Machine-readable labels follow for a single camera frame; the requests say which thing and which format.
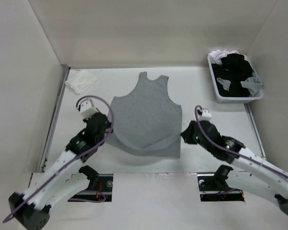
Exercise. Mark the white garment in basket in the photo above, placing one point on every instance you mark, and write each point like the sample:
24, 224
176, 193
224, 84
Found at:
217, 55

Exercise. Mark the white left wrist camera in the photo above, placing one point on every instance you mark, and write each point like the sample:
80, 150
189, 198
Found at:
87, 108

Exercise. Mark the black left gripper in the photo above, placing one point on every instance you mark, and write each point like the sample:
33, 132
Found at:
109, 124

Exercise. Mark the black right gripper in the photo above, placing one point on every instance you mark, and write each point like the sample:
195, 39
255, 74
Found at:
186, 134

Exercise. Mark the black tank tops pile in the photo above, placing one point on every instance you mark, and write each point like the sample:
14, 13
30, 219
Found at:
233, 70

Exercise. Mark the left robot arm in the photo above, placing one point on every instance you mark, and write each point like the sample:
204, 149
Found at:
65, 178

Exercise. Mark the white plastic laundry basket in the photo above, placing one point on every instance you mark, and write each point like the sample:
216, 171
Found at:
227, 100

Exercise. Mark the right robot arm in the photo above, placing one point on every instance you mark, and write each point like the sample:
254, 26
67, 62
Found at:
246, 171

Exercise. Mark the grey tank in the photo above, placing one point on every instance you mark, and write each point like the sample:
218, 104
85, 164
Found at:
147, 123
253, 83

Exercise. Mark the folded white tank top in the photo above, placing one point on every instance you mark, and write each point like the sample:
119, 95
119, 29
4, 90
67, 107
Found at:
81, 81

